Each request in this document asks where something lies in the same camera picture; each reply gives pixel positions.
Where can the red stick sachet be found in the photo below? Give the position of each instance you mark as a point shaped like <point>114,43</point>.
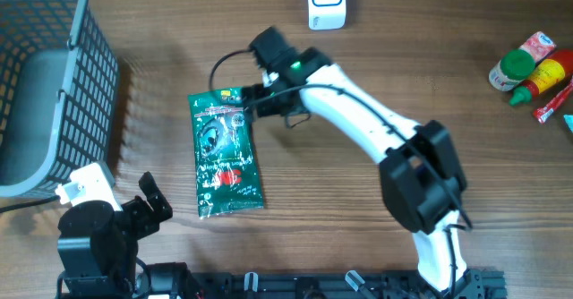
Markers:
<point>542,114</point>

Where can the grey plastic mesh basket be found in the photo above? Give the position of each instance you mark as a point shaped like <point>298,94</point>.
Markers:
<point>59,84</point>

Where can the green foil snack bag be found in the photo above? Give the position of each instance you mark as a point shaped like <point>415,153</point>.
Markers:
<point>227,174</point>

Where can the white barcode scanner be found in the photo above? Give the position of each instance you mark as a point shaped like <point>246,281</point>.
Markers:
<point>326,14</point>

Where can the green lid clear jar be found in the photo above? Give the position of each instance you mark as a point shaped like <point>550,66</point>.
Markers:
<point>511,70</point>

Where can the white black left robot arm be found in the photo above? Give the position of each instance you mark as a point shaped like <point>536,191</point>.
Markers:
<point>98,247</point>

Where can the red white tissue packet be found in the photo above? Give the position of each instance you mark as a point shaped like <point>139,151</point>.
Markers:
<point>538,46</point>

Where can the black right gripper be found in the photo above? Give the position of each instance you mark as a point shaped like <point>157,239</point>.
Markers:
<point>262,105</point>

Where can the red sauce bottle green cap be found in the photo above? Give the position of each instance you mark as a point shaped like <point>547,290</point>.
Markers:
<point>551,71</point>

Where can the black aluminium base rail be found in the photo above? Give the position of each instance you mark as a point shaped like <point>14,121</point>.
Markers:
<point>400,284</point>

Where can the light teal small packet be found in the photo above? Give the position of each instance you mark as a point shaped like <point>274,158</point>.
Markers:
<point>568,119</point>

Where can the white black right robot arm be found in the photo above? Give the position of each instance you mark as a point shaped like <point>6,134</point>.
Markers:
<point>419,169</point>

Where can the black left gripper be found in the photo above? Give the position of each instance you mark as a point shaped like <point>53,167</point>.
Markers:
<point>149,220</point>

